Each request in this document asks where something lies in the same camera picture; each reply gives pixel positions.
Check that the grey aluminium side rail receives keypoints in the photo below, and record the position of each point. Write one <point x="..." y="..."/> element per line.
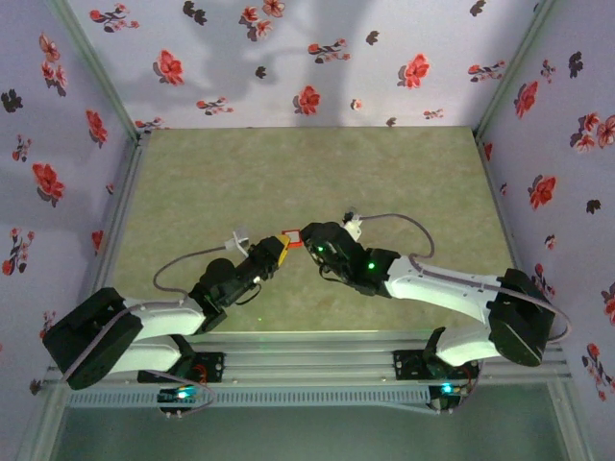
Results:
<point x="507" y="230"/>
<point x="110" y="240"/>

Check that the small red orange block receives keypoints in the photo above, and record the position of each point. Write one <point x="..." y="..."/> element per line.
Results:
<point x="291" y="237"/>

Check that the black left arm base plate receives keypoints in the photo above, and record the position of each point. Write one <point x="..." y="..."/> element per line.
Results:
<point x="216" y="367"/>

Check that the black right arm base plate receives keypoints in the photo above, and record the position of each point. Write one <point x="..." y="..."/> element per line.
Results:
<point x="403" y="366"/>

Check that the aluminium mounting rail beam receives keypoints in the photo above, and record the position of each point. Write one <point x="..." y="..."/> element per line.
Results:
<point x="307" y="357"/>

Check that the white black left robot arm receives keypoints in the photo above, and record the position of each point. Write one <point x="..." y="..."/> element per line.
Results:
<point x="168" y="322"/>

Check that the grey aluminium frame leg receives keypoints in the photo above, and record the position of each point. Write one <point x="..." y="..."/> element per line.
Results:
<point x="572" y="422"/>
<point x="42" y="425"/>

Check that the grey aluminium frame post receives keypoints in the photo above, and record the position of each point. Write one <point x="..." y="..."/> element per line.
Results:
<point x="511" y="72"/>
<point x="100" y="72"/>

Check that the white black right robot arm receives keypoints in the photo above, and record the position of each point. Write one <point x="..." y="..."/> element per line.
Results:
<point x="432" y="288"/>

